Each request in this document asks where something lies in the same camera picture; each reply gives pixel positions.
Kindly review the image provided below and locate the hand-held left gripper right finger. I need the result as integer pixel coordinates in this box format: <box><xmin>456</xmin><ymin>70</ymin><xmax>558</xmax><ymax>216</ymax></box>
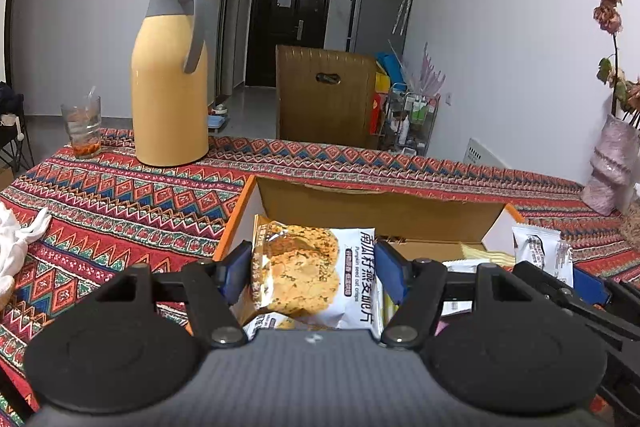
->
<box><xmin>374</xmin><ymin>240</ymin><xmax>545</xmax><ymax>351</ymax></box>

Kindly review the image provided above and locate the wire storage cart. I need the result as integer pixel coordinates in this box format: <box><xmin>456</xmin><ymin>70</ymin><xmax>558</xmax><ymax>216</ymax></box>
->
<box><xmin>382</xmin><ymin>87</ymin><xmax>441</xmax><ymax>156</ymax></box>

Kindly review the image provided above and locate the purple lavender bouquet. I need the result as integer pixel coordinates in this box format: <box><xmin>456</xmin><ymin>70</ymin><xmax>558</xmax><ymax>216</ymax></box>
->
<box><xmin>417</xmin><ymin>42</ymin><xmax>446</xmax><ymax>95</ymax></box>

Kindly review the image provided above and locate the yellow thermos jug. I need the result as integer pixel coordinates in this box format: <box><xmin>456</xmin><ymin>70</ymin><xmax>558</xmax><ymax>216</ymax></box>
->
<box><xmin>131</xmin><ymin>0</ymin><xmax>210</xmax><ymax>168</ymax></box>

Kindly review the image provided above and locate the pink ribbed vase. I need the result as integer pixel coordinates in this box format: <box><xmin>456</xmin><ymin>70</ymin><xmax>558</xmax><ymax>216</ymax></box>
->
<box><xmin>581</xmin><ymin>113</ymin><xmax>640</xmax><ymax>216</ymax></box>

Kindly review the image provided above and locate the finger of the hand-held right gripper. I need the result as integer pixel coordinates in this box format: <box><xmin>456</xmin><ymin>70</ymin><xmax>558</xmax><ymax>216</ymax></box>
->
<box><xmin>514</xmin><ymin>261</ymin><xmax>640</xmax><ymax>353</ymax></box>
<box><xmin>573</xmin><ymin>267</ymin><xmax>640</xmax><ymax>310</ymax></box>

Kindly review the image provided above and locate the black folding chair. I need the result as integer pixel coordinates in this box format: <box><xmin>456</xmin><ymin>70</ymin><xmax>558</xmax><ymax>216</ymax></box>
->
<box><xmin>0</xmin><ymin>82</ymin><xmax>35</xmax><ymax>172</ymax></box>

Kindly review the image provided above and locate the grey refrigerator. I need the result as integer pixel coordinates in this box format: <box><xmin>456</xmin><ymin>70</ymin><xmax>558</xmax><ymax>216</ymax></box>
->
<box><xmin>346</xmin><ymin>0</ymin><xmax>416</xmax><ymax>58</ymax></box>

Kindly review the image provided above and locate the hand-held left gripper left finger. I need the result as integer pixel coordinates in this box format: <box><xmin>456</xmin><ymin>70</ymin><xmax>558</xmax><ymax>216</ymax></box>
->
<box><xmin>84</xmin><ymin>241</ymin><xmax>254</xmax><ymax>349</ymax></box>

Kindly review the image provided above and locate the orange cardboard box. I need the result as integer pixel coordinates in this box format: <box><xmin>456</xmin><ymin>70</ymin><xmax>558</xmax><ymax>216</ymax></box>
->
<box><xmin>212</xmin><ymin>175</ymin><xmax>526</xmax><ymax>338</ymax></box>

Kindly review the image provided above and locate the bunch of dried roses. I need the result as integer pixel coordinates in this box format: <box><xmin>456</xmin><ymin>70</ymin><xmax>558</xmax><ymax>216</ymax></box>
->
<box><xmin>592</xmin><ymin>0</ymin><xmax>640</xmax><ymax>128</ymax></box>

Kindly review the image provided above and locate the red yellow box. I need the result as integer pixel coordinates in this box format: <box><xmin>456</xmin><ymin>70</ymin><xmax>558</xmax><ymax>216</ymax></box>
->
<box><xmin>369</xmin><ymin>72</ymin><xmax>393</xmax><ymax>138</ymax></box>

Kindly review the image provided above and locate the drinking glass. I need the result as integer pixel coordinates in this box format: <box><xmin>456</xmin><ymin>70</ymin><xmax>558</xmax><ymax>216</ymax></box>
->
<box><xmin>61</xmin><ymin>95</ymin><xmax>102</xmax><ymax>159</ymax></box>

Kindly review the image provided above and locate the blue bag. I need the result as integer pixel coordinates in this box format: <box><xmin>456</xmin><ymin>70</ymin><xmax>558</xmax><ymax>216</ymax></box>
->
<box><xmin>375</xmin><ymin>52</ymin><xmax>408</xmax><ymax>85</ymax></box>

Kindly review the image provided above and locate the white grey snack packet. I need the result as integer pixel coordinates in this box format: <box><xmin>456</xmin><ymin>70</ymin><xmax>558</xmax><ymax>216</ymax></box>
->
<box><xmin>511</xmin><ymin>224</ymin><xmax>574</xmax><ymax>289</ymax></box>

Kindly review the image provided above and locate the white folded umbrella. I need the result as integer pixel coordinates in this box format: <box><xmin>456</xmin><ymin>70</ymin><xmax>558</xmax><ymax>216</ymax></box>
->
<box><xmin>391</xmin><ymin>0</ymin><xmax>417</xmax><ymax>35</ymax></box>

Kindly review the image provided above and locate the dark entrance door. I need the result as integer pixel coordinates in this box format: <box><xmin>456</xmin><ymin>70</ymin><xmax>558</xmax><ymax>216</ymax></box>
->
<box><xmin>245</xmin><ymin>0</ymin><xmax>334</xmax><ymax>88</ymax></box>

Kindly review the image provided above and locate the white cotton glove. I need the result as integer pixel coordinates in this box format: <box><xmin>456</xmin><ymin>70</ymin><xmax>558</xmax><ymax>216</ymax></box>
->
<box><xmin>0</xmin><ymin>202</ymin><xmax>52</xmax><ymax>308</ymax></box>

